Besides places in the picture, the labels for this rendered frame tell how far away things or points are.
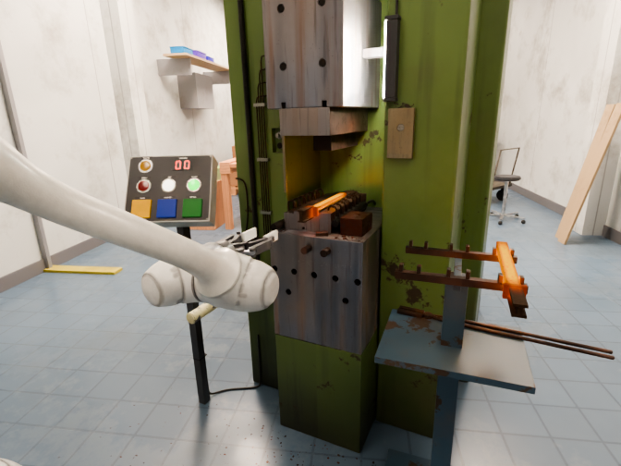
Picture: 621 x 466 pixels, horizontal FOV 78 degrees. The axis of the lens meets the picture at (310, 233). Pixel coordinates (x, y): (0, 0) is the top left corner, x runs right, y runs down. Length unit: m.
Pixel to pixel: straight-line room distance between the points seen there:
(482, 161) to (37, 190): 1.62
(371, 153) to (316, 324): 0.81
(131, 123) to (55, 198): 4.68
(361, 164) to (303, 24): 0.70
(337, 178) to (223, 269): 1.25
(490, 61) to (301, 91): 0.82
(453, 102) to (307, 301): 0.88
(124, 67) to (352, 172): 3.94
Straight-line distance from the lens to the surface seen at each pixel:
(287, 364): 1.72
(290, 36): 1.46
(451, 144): 1.42
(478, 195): 1.88
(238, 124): 1.74
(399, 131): 1.42
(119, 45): 5.41
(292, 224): 1.50
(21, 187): 0.67
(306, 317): 1.55
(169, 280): 0.84
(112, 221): 0.68
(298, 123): 1.43
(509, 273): 1.07
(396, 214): 1.49
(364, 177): 1.86
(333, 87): 1.37
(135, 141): 5.34
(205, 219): 1.54
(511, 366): 1.21
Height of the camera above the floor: 1.33
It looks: 17 degrees down
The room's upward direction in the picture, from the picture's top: 1 degrees counter-clockwise
